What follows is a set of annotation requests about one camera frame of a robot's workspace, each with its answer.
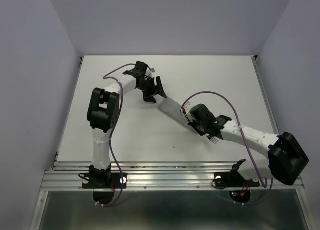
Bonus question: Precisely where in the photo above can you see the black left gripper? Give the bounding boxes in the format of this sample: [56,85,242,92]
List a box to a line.
[137,76,167,103]

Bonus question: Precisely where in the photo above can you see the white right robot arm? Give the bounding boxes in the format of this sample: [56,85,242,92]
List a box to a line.
[182,104,309,187]

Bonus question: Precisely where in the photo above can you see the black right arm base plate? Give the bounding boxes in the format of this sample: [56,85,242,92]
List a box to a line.
[212,171,260,189]

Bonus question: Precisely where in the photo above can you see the grey cloth napkin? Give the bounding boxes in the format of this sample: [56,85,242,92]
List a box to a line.
[158,97,197,134]

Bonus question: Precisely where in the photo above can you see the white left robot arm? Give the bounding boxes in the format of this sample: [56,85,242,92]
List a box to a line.
[87,61,167,187]

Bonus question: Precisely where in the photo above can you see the black handled fork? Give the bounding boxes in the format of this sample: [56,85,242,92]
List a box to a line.
[206,134,219,144]

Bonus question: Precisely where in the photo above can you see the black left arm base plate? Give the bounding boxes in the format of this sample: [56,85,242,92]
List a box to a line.
[78,172,128,189]

